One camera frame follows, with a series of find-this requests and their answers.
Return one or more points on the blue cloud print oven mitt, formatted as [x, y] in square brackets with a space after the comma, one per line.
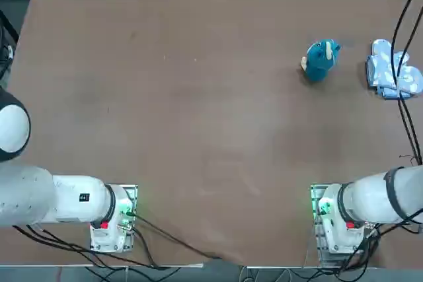
[381, 75]
[380, 49]

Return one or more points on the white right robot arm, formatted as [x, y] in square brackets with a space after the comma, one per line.
[363, 199]

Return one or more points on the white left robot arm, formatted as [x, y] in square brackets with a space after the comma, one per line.
[72, 199]

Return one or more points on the small blue plush doll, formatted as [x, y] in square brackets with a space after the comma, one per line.
[319, 60]

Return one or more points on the black frame bar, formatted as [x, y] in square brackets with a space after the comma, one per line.
[10, 26]

